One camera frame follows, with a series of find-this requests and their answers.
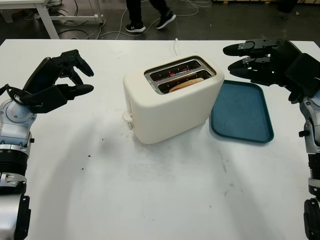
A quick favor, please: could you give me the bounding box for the cream two-slot toaster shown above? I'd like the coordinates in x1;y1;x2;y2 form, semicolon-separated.
121;54;225;145

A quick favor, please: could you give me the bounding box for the person in beige jacket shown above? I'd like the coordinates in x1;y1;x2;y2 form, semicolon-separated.
125;0;177;33

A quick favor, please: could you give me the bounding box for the brown toast slice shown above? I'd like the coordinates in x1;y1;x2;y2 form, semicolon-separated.
167;76;205;94

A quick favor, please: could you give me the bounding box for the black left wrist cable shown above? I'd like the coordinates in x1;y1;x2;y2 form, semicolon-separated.
0;84;33;108

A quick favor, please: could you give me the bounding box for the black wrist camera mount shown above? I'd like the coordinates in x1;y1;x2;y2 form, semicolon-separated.
18;84;69;115
284;52;320;101

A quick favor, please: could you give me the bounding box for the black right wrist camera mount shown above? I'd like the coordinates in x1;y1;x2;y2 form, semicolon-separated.
284;52;320;101

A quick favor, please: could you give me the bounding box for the blue plastic tray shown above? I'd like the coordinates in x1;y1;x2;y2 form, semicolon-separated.
208;79;275;144

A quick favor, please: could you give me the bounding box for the white toaster power cord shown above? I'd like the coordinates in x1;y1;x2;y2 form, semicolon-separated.
172;37;181;57

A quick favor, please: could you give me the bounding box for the white floor cable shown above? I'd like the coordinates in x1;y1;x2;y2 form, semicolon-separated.
83;0;201;41

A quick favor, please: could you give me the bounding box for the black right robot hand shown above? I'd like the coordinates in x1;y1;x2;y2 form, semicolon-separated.
222;38;304;88

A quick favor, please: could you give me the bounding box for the black stand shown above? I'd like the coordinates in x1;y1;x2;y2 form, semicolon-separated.
276;0;296;21

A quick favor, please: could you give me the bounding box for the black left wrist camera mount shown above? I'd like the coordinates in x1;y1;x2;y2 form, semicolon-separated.
18;84;69;115

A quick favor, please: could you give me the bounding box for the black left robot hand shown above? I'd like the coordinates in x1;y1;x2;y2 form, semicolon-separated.
23;49;95;100

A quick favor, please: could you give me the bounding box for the white table leg frame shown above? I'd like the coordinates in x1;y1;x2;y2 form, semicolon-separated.
0;0;106;40

